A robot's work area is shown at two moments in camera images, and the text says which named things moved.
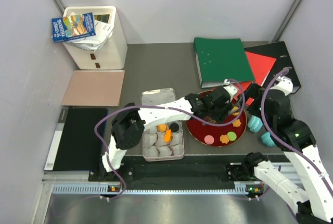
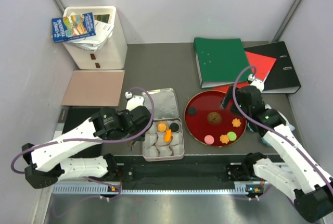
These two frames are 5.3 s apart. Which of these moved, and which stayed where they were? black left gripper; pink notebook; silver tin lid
Moved: black left gripper
Stayed: silver tin lid; pink notebook
